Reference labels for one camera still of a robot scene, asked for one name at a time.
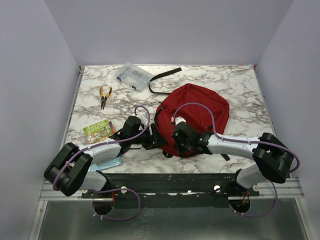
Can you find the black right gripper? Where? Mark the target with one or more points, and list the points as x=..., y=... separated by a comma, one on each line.
x=179, y=148

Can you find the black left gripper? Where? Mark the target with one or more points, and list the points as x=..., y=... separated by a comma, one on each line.
x=154, y=141

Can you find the red backpack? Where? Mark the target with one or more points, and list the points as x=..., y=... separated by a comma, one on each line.
x=202, y=108

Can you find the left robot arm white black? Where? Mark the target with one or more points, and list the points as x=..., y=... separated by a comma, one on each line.
x=69, y=171

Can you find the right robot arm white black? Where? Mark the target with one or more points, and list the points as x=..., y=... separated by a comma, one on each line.
x=272, y=160

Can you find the light blue notebook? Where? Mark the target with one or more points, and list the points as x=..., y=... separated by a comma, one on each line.
x=107, y=164

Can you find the yellow black pliers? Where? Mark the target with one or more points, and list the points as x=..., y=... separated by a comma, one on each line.
x=104, y=97

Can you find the clear plastic organizer box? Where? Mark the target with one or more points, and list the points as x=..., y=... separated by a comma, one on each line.
x=133, y=76

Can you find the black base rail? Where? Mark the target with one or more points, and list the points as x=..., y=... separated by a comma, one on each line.
x=157, y=190

